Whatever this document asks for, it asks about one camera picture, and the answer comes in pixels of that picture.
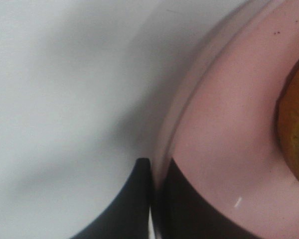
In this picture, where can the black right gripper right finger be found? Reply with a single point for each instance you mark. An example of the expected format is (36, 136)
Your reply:
(181, 213)

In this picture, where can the pink round plate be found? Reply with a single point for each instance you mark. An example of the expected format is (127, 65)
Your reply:
(221, 126)

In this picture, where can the burger with lettuce and cheese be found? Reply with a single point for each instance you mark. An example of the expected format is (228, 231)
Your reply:
(287, 123)

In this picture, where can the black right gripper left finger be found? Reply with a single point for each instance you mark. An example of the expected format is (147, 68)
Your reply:
(127, 217)

